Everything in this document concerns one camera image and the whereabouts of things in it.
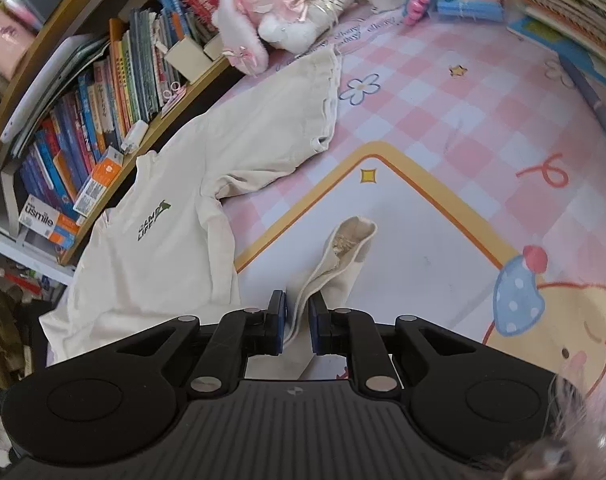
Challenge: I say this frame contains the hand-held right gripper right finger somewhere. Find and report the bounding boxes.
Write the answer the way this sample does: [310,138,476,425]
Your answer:
[308,293,476,401]

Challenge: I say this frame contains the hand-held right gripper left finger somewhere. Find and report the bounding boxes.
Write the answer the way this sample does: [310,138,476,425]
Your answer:
[116,290,289,401]

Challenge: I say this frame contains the beige t-shirt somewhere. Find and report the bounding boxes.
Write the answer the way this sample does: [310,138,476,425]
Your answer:
[38,45,379,381]

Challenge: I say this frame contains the flat orange white box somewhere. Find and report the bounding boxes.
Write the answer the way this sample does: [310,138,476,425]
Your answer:
[73,147,125,217]

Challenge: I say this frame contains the pink checkered printed desk mat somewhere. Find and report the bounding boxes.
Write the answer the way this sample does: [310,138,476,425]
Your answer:
[48,0,606,401]

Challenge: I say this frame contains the small pink scissors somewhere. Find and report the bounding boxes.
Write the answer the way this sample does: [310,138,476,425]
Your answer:
[160,82,186,111]

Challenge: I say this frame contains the tall blue orange white box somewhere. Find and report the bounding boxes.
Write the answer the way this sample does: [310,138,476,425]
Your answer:
[18,195,81,251]

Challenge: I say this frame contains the olive dark cloth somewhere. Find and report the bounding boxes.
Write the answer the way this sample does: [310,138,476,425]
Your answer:
[0,285,31,388]

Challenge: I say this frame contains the fluffy pink sleeve cuff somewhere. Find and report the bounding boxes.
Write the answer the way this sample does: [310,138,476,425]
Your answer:
[503,375,606,480]

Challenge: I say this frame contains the row of colourful books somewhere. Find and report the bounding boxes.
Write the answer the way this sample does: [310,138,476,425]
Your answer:
[13,0,219,221]

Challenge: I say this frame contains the cream pen holder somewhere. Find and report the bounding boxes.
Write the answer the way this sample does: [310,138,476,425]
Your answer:
[164,37,214,83]

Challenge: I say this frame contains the small cream box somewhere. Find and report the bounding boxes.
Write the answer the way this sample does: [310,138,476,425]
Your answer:
[203,35,229,61]

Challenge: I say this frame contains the pink white plush bunny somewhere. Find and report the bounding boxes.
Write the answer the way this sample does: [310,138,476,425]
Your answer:
[213,0,369,73]

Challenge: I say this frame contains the white laptop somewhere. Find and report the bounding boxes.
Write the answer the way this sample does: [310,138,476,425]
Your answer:
[0,35,109,158]

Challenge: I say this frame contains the pink blue toy hand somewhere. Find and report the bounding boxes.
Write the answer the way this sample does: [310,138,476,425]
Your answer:
[402,0,441,26]

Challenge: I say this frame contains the pack of blue sticks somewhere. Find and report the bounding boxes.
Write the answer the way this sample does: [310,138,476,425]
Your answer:
[435,0,504,23]

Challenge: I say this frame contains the blue plastic rod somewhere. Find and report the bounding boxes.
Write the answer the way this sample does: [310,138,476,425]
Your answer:
[558,55,606,161]

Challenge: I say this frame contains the wooden bookshelf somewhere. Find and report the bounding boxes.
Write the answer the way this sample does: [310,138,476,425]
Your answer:
[0,0,244,266]

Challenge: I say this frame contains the stack of workbooks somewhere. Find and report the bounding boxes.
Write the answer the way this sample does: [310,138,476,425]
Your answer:
[500,0,606,86]

